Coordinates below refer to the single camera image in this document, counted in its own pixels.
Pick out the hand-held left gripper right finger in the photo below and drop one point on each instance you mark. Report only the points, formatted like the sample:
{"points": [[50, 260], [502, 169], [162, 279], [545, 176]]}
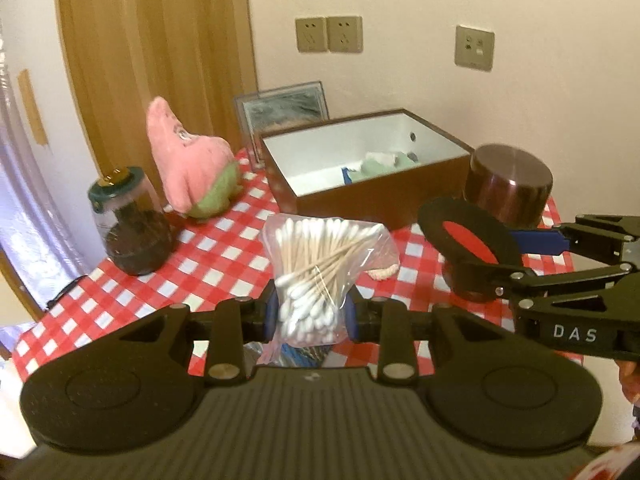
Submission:
{"points": [[352, 317]]}

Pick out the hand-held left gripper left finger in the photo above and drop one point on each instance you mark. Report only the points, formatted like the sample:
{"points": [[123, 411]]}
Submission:
{"points": [[271, 312]]}

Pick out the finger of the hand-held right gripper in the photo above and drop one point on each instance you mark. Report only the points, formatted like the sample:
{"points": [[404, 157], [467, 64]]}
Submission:
{"points": [[490, 277], [540, 242]]}

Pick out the bag of cotton swabs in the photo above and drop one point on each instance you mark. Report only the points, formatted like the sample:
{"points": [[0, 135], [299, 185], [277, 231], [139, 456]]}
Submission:
{"points": [[310, 270]]}

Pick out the brown box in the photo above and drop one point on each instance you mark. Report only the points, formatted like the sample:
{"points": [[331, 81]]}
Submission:
{"points": [[350, 200]]}

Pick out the blue white packet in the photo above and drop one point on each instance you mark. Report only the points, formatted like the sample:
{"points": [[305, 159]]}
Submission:
{"points": [[346, 176]]}

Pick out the person's right hand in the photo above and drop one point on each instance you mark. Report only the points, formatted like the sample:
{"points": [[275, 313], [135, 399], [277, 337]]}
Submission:
{"points": [[631, 382]]}

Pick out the brown metal canister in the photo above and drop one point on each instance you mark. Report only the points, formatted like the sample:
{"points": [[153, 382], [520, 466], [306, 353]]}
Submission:
{"points": [[510, 180]]}

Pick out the red white checkered tablecloth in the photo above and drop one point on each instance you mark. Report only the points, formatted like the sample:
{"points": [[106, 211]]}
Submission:
{"points": [[200, 270]]}

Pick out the clear jar with green lid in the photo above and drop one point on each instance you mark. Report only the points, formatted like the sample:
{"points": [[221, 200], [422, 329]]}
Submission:
{"points": [[135, 230]]}

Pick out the pink starfish plush toy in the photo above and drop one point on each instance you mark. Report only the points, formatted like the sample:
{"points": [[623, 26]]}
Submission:
{"points": [[185, 160]]}

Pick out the sheer curtain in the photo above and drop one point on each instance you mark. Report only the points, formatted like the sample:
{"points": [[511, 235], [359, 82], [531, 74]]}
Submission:
{"points": [[20, 185]]}

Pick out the wooden door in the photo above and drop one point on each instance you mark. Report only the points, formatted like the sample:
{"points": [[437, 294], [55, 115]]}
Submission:
{"points": [[150, 35]]}

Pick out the picture frame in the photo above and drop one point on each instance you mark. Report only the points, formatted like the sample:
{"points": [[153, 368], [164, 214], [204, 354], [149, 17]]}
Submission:
{"points": [[285, 110]]}

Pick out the beige wall switch plate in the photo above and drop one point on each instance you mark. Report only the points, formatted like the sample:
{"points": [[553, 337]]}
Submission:
{"points": [[474, 47]]}

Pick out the beige wall socket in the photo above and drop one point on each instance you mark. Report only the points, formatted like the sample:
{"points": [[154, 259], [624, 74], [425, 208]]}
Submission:
{"points": [[311, 35], [345, 34]]}

